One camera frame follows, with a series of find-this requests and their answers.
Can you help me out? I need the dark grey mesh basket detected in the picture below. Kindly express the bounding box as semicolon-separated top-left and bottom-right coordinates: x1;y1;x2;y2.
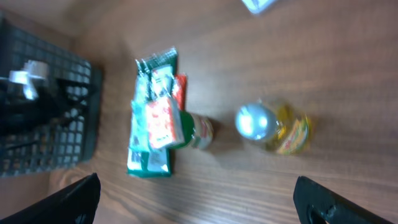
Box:
1;19;103;177

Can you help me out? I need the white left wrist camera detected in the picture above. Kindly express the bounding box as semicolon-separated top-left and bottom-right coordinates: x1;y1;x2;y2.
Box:
8;60;49;100

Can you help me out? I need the red stick packet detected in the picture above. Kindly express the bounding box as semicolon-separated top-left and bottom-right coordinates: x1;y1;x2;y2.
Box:
172;73;187;110

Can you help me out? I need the yellow dish soap bottle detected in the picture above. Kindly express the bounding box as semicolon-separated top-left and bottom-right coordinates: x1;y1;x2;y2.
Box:
234;100;312;155

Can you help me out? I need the green sponge package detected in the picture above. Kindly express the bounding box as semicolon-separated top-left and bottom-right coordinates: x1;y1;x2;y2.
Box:
127;47;178;178

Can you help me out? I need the green lidded jar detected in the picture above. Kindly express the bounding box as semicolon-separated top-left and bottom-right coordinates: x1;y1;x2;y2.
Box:
169;111;213;149

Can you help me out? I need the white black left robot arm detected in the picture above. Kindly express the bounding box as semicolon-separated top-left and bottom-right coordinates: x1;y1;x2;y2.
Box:
1;78;62;136

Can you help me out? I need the red patterned small carton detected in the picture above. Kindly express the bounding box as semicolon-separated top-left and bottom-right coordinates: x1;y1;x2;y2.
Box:
145;96;185;150

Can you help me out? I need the white barcode scanner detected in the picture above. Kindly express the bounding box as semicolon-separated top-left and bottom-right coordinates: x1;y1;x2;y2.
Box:
242;0;277;15

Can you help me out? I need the teal wipes packet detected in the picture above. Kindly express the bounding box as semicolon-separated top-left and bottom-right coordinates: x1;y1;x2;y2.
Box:
129;101;150;152

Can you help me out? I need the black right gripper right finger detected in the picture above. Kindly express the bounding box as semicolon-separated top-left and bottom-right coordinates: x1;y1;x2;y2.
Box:
293;176;392;224

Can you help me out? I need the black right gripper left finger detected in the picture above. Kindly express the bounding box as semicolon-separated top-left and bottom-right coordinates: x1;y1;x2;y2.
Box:
1;173;101;224

